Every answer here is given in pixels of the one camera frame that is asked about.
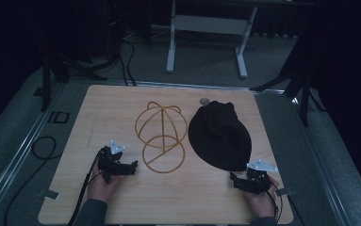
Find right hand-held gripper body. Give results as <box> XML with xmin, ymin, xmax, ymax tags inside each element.
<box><xmin>239</xmin><ymin>158</ymin><xmax>279</xmax><ymax>195</ymax></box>

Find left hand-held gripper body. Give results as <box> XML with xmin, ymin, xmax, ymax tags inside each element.
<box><xmin>97</xmin><ymin>139</ymin><xmax>131</xmax><ymax>185</ymax></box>

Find black hat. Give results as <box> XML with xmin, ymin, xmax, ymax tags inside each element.
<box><xmin>187</xmin><ymin>100</ymin><xmax>253</xmax><ymax>172</ymax></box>

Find gold wire hat stand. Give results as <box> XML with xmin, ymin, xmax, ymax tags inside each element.
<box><xmin>134</xmin><ymin>101</ymin><xmax>189</xmax><ymax>174</ymax></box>

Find person's right hand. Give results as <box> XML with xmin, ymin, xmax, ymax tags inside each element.
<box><xmin>243</xmin><ymin>174</ymin><xmax>280</xmax><ymax>218</ymax></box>

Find person's left hand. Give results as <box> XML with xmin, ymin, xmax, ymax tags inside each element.
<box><xmin>87</xmin><ymin>160</ymin><xmax>124</xmax><ymax>203</ymax></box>

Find grey tape strip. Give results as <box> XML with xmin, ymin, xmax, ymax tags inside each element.
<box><xmin>43</xmin><ymin>188</ymin><xmax>60</xmax><ymax>201</ymax></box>
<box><xmin>274</xmin><ymin>186</ymin><xmax>296</xmax><ymax>198</ymax></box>

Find black tape mark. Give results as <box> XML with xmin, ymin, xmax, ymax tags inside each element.
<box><xmin>46</xmin><ymin>110</ymin><xmax>71</xmax><ymax>124</ymax></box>

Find black metal stand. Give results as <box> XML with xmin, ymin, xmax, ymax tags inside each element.
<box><xmin>251</xmin><ymin>59</ymin><xmax>327</xmax><ymax>128</ymax></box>
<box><xmin>40</xmin><ymin>50</ymin><xmax>108</xmax><ymax>113</ymax></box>

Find right hand-held gripper cable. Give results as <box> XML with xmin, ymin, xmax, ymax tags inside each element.
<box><xmin>256</xmin><ymin>175</ymin><xmax>285</xmax><ymax>224</ymax></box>

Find hand-held gripper cable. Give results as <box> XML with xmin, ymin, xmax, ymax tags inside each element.
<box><xmin>256</xmin><ymin>175</ymin><xmax>285</xmax><ymax>224</ymax></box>
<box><xmin>67</xmin><ymin>153</ymin><xmax>103</xmax><ymax>226</ymax></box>

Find left hand-held gripper cable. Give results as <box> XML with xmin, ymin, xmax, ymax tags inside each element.
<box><xmin>67</xmin><ymin>153</ymin><xmax>103</xmax><ymax>226</ymax></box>

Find black floor cable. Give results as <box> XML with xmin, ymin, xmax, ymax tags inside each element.
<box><xmin>3</xmin><ymin>135</ymin><xmax>58</xmax><ymax>226</ymax></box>

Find thin black cables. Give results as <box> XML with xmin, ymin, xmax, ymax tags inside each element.
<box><xmin>117</xmin><ymin>39</ymin><xmax>138</xmax><ymax>87</ymax></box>

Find white metal table frame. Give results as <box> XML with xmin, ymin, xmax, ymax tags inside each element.
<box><xmin>165</xmin><ymin>0</ymin><xmax>259</xmax><ymax>80</ymax></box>

